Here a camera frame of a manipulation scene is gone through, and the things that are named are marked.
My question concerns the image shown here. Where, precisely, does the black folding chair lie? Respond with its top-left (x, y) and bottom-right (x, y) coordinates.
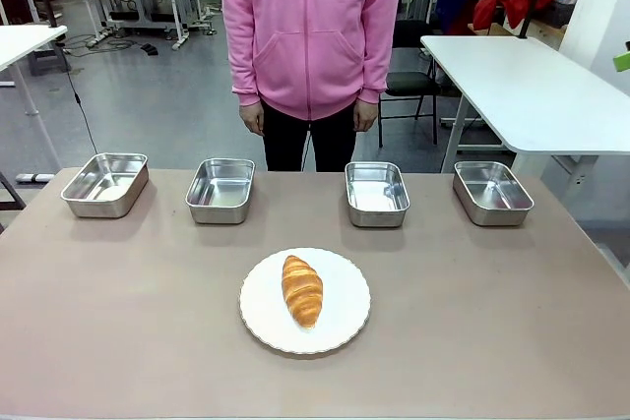
top-left (377, 19), bottom-right (444, 148)

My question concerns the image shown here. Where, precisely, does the person in pink hoodie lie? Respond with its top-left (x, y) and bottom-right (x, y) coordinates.
top-left (217, 0), bottom-right (404, 173)

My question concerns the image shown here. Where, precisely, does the white scalloped plate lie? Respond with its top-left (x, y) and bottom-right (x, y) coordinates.
top-left (238, 247), bottom-right (372, 356)

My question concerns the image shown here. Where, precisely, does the person's left hand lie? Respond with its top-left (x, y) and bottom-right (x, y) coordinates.
top-left (351, 99), bottom-right (379, 134)

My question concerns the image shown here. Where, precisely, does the white power strip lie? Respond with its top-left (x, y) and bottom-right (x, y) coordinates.
top-left (86, 28), bottom-right (113, 50)

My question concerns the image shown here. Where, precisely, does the person's right hand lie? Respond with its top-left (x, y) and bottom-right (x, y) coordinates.
top-left (239, 102), bottom-right (267, 138)

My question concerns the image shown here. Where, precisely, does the rectangular steel container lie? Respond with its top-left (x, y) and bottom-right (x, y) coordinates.
top-left (60, 151), bottom-right (150, 219)
top-left (184, 157), bottom-right (256, 225)
top-left (452, 159), bottom-right (536, 228)
top-left (345, 160), bottom-right (411, 229)

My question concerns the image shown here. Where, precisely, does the golden croissant bread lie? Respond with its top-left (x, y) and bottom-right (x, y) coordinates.
top-left (281, 254), bottom-right (325, 330)

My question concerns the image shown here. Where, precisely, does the black floor cable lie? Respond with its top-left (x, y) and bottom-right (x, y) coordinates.
top-left (57, 43), bottom-right (99, 154)

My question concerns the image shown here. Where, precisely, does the white side table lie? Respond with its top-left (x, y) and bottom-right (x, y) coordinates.
top-left (419, 34), bottom-right (630, 188)

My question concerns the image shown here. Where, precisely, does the white desk with pole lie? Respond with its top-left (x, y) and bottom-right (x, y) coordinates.
top-left (0, 25), bottom-right (69, 171)

